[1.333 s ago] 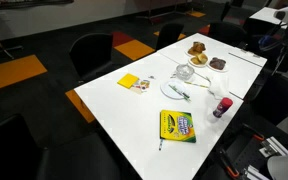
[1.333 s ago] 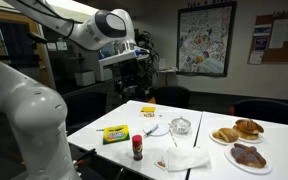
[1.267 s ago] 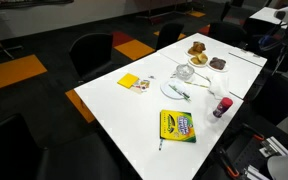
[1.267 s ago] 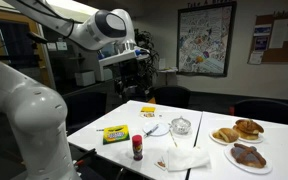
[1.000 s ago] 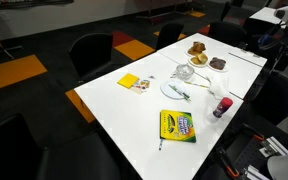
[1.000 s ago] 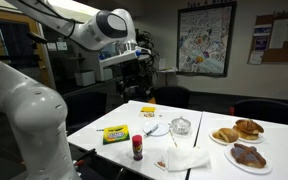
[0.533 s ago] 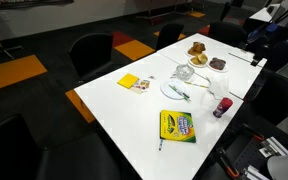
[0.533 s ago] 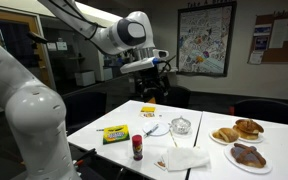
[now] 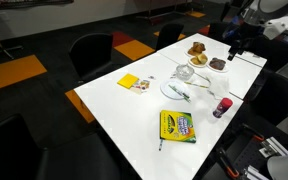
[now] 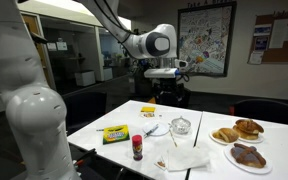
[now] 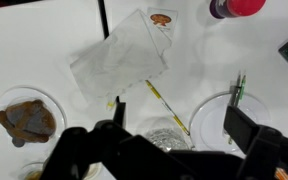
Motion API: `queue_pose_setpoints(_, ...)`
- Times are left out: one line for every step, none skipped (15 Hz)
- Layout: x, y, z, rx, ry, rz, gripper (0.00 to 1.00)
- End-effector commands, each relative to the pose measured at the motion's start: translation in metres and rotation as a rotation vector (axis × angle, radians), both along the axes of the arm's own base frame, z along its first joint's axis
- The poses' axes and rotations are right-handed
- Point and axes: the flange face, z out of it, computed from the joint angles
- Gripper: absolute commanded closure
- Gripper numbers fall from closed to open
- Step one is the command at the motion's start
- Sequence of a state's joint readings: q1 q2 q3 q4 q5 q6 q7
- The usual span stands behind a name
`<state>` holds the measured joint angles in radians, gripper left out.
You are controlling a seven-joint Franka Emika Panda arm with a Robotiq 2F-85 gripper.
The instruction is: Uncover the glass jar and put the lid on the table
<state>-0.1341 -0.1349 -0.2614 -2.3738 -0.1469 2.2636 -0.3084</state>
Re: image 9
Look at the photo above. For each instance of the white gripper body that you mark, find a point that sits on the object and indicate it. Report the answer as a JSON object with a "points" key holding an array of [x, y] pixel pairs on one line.
{"points": [[241, 45]]}

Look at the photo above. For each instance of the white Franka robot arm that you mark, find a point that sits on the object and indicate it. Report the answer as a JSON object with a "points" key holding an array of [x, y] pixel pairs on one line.
{"points": [[277, 28]]}

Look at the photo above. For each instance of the clear glass jar lid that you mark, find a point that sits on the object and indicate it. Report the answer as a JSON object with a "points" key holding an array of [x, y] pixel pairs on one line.
{"points": [[185, 68]]}

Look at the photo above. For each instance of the dark chocolate bread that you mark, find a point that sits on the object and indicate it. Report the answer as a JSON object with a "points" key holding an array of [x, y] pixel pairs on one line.
{"points": [[217, 63]]}

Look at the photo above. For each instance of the white plate under dark bread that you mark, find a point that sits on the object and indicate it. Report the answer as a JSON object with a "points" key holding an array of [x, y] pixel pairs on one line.
{"points": [[217, 70]]}

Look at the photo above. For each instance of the black chair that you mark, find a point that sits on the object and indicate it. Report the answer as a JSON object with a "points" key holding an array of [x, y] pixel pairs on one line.
{"points": [[217, 31], [279, 96], [169, 35], [24, 153], [92, 55]]}

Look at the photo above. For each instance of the golden bread roll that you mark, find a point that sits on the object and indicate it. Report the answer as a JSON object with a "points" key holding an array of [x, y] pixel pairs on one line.
{"points": [[200, 59]]}

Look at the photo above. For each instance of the white paper napkin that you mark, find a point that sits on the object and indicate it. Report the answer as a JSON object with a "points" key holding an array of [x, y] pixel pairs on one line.
{"points": [[217, 85]]}

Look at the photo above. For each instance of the brown crusty bread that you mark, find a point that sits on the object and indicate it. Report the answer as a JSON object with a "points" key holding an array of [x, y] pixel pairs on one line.
{"points": [[197, 48]]}

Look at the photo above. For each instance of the white plate under golden bread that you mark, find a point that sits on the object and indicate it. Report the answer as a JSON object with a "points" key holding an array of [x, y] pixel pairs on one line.
{"points": [[197, 65]]}

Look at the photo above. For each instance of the white plate under brown bread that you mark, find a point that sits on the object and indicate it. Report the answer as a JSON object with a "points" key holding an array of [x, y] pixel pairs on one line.
{"points": [[188, 54]]}

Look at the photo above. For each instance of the yellow green pencil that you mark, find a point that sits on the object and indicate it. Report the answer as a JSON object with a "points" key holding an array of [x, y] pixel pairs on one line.
{"points": [[197, 84]]}

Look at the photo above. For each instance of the clear glass bowl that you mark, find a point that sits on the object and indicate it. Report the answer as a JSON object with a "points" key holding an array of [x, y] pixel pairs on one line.
{"points": [[185, 76]]}

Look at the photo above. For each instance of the red capped small bottle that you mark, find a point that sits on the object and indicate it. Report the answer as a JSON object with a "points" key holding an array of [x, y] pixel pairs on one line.
{"points": [[222, 107]]}

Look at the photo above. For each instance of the green marker pen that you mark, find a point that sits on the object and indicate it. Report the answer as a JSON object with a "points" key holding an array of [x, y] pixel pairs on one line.
{"points": [[179, 92]]}

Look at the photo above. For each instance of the white paper plate with markers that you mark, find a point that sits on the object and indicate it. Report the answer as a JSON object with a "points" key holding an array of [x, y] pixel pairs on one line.
{"points": [[168, 90]]}

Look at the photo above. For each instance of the yellow green marker box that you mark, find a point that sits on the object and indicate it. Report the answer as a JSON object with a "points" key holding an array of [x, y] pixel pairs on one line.
{"points": [[178, 126]]}

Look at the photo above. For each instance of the white sticker card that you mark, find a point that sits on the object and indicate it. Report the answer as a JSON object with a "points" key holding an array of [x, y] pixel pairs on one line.
{"points": [[142, 86]]}

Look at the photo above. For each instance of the yellow sticky note pad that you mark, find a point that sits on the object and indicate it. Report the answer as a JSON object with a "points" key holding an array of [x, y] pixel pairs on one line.
{"points": [[128, 81]]}

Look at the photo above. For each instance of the marker pen beside box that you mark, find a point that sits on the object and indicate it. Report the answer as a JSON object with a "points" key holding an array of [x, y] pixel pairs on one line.
{"points": [[160, 145]]}

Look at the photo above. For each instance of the aluminium mounting bracket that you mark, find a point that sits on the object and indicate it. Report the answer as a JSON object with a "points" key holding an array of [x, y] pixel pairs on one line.
{"points": [[272, 146]]}

